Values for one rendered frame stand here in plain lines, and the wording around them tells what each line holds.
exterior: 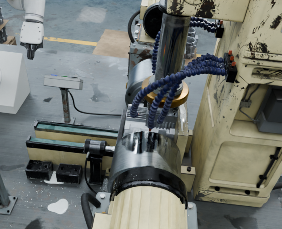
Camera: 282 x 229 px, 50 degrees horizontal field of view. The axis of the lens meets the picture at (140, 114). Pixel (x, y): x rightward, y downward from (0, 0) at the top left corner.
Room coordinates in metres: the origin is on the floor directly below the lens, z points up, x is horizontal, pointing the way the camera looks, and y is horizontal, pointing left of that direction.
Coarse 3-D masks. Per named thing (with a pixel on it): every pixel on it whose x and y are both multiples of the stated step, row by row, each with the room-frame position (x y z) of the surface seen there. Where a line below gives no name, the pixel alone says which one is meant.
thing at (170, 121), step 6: (162, 108) 0.96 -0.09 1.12; (156, 114) 0.89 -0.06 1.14; (168, 114) 0.93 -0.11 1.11; (156, 120) 0.89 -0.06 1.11; (168, 120) 0.88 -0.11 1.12; (174, 120) 0.88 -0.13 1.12; (156, 126) 0.88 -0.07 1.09; (162, 126) 0.88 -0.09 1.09; (168, 126) 0.89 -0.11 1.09; (174, 126) 0.88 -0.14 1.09
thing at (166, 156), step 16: (128, 144) 0.71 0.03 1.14; (144, 144) 0.70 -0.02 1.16; (160, 144) 0.71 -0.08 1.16; (176, 144) 0.76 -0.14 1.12; (112, 160) 0.70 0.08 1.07; (128, 160) 0.64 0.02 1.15; (144, 160) 0.63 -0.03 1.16; (160, 160) 0.64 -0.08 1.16; (176, 160) 0.69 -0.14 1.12; (112, 176) 0.61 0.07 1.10
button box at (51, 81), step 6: (48, 78) 1.15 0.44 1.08; (54, 78) 1.15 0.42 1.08; (60, 78) 1.15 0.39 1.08; (66, 78) 1.15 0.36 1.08; (72, 78) 1.15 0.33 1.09; (48, 84) 1.13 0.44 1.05; (54, 84) 1.13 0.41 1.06; (60, 84) 1.13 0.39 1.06; (66, 84) 1.13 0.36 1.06; (72, 84) 1.14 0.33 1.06; (78, 84) 1.14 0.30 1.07
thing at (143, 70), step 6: (144, 60) 1.27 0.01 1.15; (150, 60) 1.25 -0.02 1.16; (138, 66) 1.24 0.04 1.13; (144, 66) 1.21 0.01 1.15; (150, 66) 1.20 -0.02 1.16; (132, 72) 1.23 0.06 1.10; (138, 72) 1.18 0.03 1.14; (144, 72) 1.16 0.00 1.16; (150, 72) 1.15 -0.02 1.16; (132, 78) 1.16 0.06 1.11; (138, 78) 1.12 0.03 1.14; (144, 78) 1.11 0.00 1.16; (132, 84) 1.11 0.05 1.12; (138, 84) 1.10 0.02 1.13; (126, 90) 1.12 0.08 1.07; (132, 90) 1.10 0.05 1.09; (138, 90) 1.10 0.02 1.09; (126, 96) 1.10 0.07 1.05; (132, 96) 1.10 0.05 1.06; (126, 102) 1.10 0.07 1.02; (132, 102) 1.10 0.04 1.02; (144, 102) 1.10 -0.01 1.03
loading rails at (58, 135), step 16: (48, 128) 0.98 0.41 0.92; (64, 128) 0.99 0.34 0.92; (80, 128) 1.00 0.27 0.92; (96, 128) 1.00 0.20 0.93; (32, 144) 0.87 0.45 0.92; (48, 144) 0.87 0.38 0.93; (64, 144) 0.89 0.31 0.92; (80, 144) 0.90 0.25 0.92; (112, 144) 0.97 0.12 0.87; (48, 160) 0.87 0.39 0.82; (64, 160) 0.87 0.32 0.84; (80, 160) 0.87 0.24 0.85
